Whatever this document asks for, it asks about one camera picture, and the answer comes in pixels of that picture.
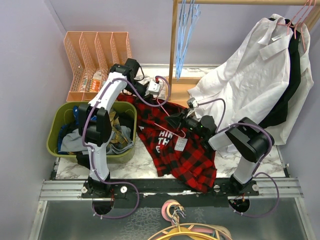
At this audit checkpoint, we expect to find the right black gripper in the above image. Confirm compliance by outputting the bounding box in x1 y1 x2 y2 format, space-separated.
164 107 206 139

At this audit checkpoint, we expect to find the pink wire hanger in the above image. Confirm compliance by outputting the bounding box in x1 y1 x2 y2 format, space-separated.
152 98 187 140

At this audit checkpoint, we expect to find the red black plaid shirt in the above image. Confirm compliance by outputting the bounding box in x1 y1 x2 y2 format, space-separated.
117 94 217 193

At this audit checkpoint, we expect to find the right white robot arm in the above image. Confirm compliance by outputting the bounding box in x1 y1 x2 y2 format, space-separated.
164 110 275 196

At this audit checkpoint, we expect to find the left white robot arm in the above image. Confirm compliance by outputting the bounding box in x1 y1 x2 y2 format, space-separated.
78 58 148 198

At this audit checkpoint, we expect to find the white hanging shirt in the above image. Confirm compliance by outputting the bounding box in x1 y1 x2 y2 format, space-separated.
188 14 314 146

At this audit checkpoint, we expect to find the pink hanger holding shirts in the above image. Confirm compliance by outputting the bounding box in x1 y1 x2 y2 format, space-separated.
276 0 320 53

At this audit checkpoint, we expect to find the wooden clothes rack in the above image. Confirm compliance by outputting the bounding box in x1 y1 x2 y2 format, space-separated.
166 0 320 107

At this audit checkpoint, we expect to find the yellow plaid cloth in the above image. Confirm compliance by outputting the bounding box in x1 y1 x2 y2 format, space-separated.
109 108 130 150

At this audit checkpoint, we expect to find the pink mesh file organizer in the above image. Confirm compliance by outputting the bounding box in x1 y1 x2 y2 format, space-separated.
63 31 132 102

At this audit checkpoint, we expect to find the blue cloth in bin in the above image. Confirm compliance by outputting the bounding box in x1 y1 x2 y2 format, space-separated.
57 106 87 155

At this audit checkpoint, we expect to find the pile of coloured hangers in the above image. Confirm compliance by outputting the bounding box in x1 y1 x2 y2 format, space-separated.
149 199 232 240

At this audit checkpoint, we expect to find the olive green laundry bin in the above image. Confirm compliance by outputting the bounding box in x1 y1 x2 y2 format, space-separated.
46 101 137 164

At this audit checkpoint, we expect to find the black hanging garment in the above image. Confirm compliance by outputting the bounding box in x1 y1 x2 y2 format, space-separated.
259 31 301 129

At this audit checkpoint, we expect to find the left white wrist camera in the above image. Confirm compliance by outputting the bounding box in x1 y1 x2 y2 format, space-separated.
146 80 162 96

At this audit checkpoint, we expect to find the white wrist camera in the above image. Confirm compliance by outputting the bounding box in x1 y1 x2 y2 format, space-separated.
146 80 162 96
186 97 199 109

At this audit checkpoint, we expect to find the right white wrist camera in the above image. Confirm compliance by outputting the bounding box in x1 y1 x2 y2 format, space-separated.
186 97 199 109

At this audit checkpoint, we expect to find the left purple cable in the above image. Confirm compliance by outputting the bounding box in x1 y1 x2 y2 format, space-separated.
81 75 171 220

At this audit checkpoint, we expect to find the purple cable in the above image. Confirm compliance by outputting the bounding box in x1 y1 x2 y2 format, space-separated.
194 97 281 218
81 75 171 220

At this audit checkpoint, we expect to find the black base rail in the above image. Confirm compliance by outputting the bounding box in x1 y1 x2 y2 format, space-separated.
81 178 259 209

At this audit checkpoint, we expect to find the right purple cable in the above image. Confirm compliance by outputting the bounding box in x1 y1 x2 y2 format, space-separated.
194 97 281 218

